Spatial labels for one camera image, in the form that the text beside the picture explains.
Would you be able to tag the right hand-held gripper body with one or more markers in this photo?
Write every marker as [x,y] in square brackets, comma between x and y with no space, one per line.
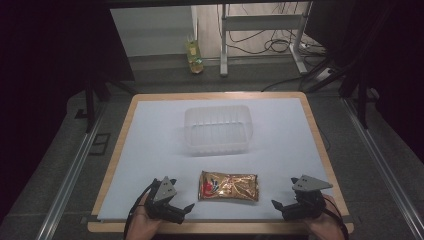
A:
[308,193]

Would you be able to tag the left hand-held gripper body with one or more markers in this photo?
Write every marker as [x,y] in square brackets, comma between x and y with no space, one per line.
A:
[164,191]

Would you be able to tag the golden snack packet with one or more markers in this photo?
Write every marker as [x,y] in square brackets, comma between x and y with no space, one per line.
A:
[230,186]

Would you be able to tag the clear plastic container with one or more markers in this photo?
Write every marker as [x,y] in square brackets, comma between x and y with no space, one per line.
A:
[218,130]

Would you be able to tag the person's right hand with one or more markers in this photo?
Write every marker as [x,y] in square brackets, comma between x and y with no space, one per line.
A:
[325,225]

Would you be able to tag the person's left hand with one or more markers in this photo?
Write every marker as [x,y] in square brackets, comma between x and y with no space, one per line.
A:
[141,223]

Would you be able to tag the white table mat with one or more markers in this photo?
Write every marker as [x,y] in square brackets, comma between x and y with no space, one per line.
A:
[166,150]

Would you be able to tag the black metal stand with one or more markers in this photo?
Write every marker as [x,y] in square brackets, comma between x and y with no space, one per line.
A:
[361,100]
[90,106]

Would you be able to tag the white power strip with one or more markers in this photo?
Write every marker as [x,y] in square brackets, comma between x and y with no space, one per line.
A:
[322,75]

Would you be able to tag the yellow drink bottle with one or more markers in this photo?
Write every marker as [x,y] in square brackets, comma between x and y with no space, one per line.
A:
[194,55]

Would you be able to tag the aluminium floor rail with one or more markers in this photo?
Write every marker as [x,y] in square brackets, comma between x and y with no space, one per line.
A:
[70,180]
[383,166]

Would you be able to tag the black floor bracket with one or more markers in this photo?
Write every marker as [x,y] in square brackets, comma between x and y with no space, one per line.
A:
[100,143]

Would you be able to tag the white wall panel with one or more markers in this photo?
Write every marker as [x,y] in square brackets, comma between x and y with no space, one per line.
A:
[151,31]

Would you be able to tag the white metal desk frame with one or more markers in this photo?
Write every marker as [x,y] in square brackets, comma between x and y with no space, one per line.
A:
[263,22]

